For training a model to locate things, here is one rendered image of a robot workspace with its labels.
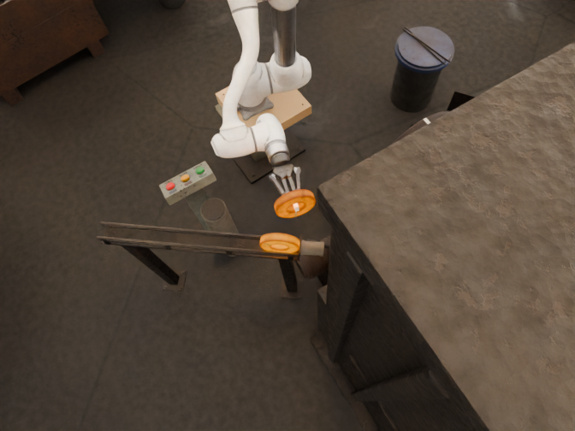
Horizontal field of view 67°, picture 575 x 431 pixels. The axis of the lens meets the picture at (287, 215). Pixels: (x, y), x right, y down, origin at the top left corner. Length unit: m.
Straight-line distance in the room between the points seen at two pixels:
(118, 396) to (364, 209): 2.07
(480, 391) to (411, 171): 0.29
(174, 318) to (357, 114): 1.65
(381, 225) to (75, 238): 2.40
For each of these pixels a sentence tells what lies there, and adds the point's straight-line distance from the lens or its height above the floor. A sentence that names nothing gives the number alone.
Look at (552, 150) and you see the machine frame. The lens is 0.72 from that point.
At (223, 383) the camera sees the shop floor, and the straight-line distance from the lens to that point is 2.36.
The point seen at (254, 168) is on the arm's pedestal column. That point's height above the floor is 0.02.
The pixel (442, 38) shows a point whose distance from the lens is 2.74.
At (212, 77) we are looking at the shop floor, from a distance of 3.15.
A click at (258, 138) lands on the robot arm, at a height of 0.87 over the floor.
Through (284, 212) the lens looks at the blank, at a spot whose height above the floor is 0.82.
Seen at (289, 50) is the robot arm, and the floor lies 0.81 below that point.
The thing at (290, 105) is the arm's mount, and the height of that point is 0.42.
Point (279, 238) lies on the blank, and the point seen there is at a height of 0.78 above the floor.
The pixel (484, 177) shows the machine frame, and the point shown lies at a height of 1.76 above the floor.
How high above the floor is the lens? 2.31
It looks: 66 degrees down
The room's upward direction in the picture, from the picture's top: 10 degrees counter-clockwise
